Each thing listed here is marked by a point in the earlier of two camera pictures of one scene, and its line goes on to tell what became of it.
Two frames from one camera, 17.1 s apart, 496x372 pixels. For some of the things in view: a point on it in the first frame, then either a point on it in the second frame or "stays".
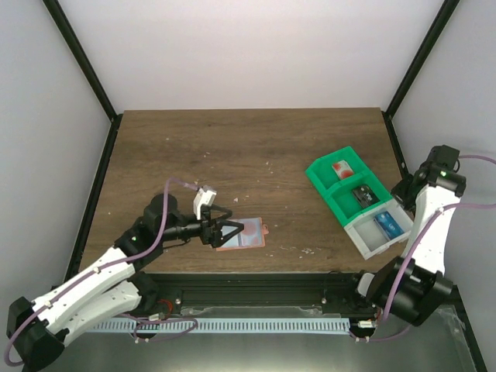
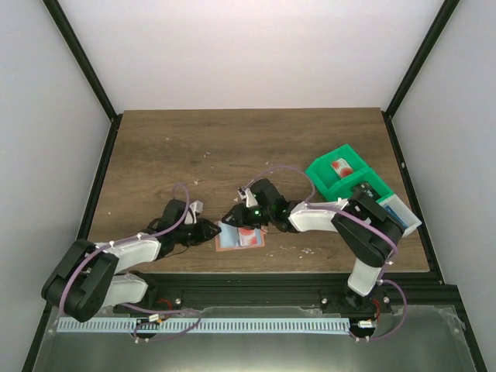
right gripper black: [403, 190] → [240, 215]
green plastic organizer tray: [337, 193] stays
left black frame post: [88, 70] stays
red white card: [342, 170] stays
